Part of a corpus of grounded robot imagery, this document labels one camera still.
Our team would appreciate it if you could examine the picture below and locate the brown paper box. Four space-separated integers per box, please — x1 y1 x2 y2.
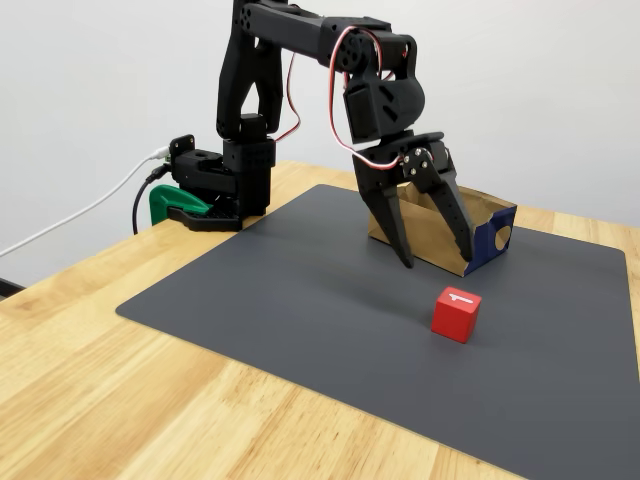
367 180 518 278

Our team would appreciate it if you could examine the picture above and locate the red cube with white mark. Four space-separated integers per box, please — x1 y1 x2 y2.
430 286 483 345

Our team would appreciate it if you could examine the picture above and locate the dark grey table mat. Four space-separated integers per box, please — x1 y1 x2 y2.
114 183 640 480

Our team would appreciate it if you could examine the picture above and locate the green table clamp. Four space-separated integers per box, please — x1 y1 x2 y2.
148 183 215 226

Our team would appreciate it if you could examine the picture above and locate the black furniture piece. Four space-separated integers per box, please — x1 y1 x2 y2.
0 277 26 301

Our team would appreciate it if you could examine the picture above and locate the red white servo wire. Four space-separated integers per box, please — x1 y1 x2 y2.
327 25 407 172
272 49 303 147

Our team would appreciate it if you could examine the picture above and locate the black controller board mount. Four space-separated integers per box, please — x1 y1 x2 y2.
162 133 197 169

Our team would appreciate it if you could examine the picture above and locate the white USB cable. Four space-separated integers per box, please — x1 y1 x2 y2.
0 147 170 260

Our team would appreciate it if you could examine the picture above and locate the black power cable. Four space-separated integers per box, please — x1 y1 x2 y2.
131 164 174 236

